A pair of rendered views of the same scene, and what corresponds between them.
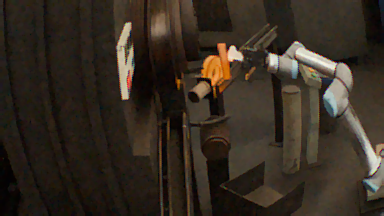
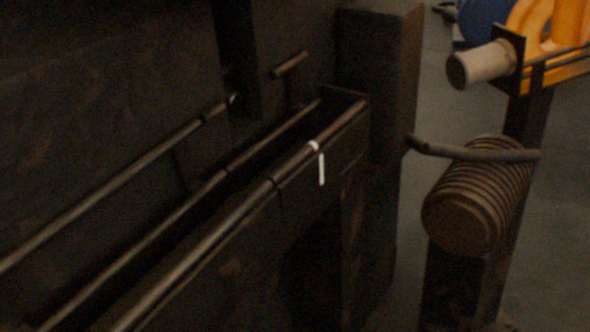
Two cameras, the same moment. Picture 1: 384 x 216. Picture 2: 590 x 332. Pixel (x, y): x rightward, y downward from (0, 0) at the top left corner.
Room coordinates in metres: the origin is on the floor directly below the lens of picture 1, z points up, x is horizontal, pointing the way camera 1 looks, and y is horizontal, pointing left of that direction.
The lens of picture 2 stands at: (1.75, -0.22, 1.01)
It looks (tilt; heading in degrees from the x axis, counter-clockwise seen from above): 34 degrees down; 36
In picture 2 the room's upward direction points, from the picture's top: 5 degrees counter-clockwise
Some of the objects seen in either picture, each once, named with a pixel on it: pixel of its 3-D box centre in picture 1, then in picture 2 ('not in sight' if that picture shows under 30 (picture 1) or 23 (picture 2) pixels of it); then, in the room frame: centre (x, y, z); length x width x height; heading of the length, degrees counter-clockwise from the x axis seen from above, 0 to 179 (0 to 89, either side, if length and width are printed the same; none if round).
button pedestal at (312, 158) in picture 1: (313, 117); not in sight; (2.80, -0.69, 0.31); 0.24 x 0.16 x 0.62; 178
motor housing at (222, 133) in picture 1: (218, 174); (463, 276); (2.47, -0.08, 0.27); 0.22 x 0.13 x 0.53; 178
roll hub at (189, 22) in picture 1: (190, 26); not in sight; (2.14, -0.03, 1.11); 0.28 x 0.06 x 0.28; 178
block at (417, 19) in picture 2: (174, 108); (377, 82); (2.38, 0.07, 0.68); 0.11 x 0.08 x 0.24; 88
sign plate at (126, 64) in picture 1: (126, 56); not in sight; (1.81, 0.18, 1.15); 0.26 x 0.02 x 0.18; 178
